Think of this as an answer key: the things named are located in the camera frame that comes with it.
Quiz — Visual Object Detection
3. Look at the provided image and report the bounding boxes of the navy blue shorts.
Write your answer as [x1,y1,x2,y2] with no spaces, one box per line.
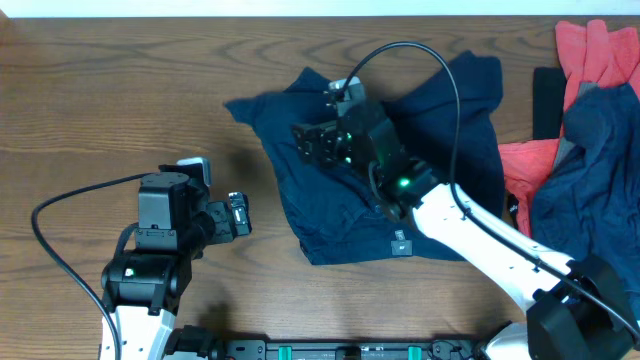
[225,51,505,265]

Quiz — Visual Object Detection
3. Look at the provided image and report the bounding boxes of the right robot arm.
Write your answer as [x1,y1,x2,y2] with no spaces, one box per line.
[291,101,639,359]

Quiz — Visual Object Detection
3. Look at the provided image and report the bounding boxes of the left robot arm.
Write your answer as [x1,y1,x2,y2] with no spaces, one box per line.
[99,172,252,359]

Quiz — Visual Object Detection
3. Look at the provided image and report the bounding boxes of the black cloth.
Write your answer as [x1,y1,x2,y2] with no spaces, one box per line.
[532,67,567,140]

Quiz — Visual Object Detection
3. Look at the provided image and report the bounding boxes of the grey garment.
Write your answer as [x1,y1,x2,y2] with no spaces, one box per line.
[552,82,599,172]

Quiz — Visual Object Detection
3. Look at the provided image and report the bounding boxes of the dark blue garment pile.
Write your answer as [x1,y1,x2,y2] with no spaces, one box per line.
[533,85,639,315]

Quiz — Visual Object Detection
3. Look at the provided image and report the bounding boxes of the red cloth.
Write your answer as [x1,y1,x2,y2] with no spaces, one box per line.
[498,19,639,238]

